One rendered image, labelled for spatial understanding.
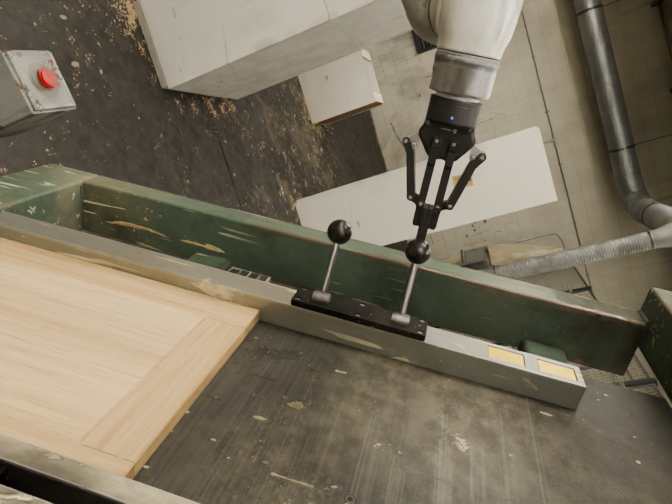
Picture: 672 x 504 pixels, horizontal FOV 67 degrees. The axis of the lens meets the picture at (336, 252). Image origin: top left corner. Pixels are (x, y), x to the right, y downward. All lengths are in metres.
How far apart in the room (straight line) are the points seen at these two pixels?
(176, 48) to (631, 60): 6.93
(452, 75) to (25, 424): 0.64
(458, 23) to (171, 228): 0.66
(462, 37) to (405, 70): 8.01
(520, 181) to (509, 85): 4.54
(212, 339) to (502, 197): 3.66
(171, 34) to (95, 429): 2.86
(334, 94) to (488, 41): 4.89
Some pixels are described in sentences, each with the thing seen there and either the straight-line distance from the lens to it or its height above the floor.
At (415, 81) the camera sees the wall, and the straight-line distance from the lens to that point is 8.71.
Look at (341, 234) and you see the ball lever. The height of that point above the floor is 1.45.
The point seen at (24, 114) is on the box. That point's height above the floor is 0.91.
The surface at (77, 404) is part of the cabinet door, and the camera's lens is 0.61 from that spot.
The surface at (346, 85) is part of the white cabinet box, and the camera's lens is 5.58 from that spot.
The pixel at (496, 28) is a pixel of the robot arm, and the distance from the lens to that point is 0.75.
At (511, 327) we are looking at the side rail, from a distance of 1.00.
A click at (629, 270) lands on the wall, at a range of 9.08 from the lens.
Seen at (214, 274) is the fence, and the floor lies 1.24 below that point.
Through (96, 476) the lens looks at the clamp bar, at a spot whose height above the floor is 1.35.
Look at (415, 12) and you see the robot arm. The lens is 0.88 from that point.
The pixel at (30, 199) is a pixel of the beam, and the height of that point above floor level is 0.90.
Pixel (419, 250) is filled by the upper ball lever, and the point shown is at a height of 1.55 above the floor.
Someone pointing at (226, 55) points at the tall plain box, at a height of 0.47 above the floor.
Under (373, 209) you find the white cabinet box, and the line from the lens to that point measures 4.31.
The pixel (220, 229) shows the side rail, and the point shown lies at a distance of 1.03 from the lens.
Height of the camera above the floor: 1.68
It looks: 19 degrees down
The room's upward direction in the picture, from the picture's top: 75 degrees clockwise
